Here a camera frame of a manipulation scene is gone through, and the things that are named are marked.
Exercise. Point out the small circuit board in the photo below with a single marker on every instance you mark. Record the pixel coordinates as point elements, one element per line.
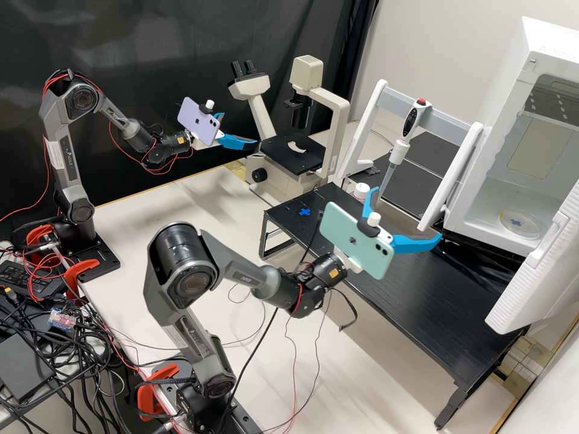
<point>62,318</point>

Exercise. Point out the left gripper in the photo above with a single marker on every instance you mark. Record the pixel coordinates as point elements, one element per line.
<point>219,136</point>

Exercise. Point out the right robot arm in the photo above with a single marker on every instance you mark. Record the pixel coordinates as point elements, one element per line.
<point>185,266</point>

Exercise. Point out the orange clamp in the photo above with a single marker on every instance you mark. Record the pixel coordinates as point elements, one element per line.
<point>144,398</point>
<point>36,237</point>
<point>83,266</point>

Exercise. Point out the cream microscope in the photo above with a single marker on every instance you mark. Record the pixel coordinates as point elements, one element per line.
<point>271,174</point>

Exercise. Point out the white incubator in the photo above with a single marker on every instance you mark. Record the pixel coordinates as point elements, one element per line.
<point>488,135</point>

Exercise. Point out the white-capped bottle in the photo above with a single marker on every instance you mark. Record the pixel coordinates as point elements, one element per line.
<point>361,190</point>

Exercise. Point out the left wrist camera phone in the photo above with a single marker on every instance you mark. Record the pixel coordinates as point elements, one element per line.
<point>196,120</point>

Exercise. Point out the wrist camera phone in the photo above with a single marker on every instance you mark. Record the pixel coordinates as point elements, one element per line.
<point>348,235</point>
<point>196,120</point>

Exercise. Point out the right wrist camera phone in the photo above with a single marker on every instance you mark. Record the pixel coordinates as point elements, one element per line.
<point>348,235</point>

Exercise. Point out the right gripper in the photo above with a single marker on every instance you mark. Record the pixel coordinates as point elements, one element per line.
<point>386,236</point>

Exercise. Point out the black flat box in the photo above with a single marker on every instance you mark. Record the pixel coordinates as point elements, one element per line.
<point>20,366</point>

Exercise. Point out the incubator door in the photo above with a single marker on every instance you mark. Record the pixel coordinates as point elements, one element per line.
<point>534,280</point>

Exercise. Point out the petri dish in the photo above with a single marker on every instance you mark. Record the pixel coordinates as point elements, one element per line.
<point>527,226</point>

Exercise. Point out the long black platform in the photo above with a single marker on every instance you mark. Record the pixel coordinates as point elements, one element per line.
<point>429,307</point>

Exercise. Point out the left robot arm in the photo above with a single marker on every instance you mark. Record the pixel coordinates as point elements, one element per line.
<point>135,133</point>

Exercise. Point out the pipette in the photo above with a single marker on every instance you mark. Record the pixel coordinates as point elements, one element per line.
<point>414,120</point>

